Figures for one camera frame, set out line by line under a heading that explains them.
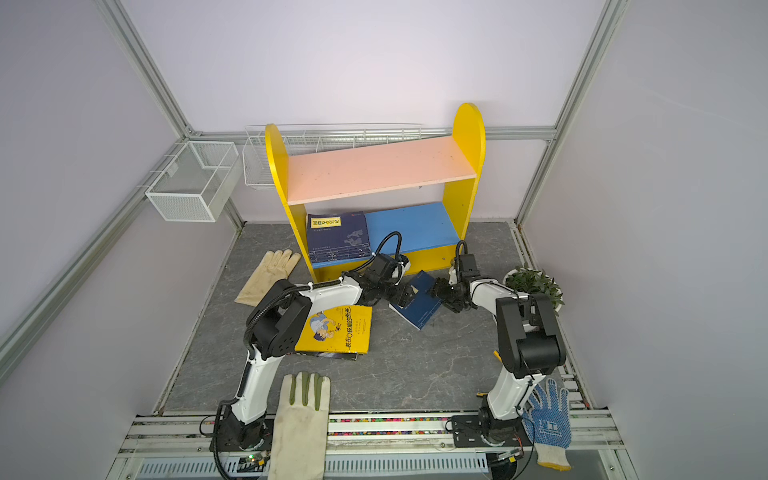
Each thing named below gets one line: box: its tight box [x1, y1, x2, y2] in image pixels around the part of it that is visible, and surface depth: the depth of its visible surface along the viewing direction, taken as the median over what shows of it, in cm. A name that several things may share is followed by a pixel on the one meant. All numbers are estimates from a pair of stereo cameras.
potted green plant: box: [503, 264, 565, 315], surface depth 84 cm
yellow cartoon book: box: [295, 305, 373, 354], surface depth 88 cm
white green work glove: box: [269, 372, 331, 480], surface depth 75 cm
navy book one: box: [307, 211, 373, 264], surface depth 93 cm
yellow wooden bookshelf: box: [264, 103, 486, 282], surface depth 89 cm
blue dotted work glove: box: [522, 379, 572, 471], surface depth 75 cm
